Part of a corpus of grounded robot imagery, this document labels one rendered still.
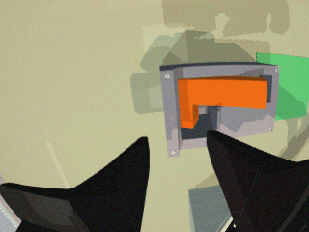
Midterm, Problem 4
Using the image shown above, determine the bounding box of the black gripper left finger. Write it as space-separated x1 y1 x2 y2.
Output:
0 136 150 232

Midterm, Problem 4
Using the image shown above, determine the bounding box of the orange block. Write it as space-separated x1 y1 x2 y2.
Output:
178 76 267 128

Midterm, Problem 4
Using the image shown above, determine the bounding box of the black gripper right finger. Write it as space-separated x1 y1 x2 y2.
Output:
206 130 309 232

